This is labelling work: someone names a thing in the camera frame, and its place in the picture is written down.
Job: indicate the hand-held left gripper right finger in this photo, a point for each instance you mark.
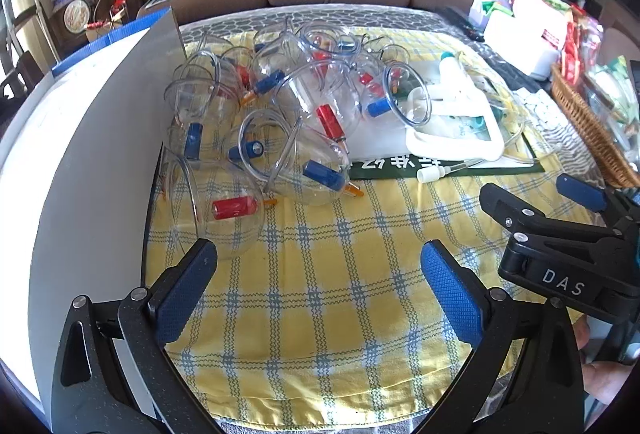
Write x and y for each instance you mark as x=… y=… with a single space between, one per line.
x=450 y=294

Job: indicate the clear tube with white cap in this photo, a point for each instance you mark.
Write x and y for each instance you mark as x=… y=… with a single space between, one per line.
x=430 y=173

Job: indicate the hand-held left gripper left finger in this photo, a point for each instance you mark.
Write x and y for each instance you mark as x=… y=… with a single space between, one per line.
x=185 y=294

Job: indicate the purple white container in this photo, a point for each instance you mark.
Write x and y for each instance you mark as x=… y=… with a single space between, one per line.
x=487 y=7

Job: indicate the pile of colourful snack packets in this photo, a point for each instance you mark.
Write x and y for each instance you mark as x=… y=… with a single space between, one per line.
x=575 y=49

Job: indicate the yellow plaid cloth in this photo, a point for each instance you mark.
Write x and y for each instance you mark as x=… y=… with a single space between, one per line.
x=325 y=289

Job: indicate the pile of clear cupping cups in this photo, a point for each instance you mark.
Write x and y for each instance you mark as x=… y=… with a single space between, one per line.
x=330 y=119

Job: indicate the white blue-edged cardboard box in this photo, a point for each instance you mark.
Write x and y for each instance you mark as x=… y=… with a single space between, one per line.
x=75 y=164

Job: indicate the round printed tin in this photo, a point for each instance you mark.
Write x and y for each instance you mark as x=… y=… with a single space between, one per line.
x=79 y=14

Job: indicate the teal plastic adapter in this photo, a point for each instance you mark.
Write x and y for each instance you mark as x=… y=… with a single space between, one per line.
x=477 y=122

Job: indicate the person's right hand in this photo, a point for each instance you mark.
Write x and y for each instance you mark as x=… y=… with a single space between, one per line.
x=610 y=381

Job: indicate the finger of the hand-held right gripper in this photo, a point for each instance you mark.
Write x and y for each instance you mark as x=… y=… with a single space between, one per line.
x=580 y=191
x=525 y=214

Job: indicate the grey patterned blanket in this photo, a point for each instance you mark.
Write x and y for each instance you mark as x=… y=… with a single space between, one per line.
x=240 y=19

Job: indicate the green printed plastic bag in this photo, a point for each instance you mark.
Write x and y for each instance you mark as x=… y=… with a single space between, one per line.
x=380 y=134

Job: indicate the white tissue box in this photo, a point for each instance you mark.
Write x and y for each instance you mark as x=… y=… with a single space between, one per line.
x=520 y=44

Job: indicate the white tablet blister sheets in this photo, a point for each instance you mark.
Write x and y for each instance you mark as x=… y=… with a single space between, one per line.
x=542 y=109

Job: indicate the wicker basket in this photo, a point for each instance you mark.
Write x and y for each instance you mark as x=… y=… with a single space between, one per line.
x=585 y=124

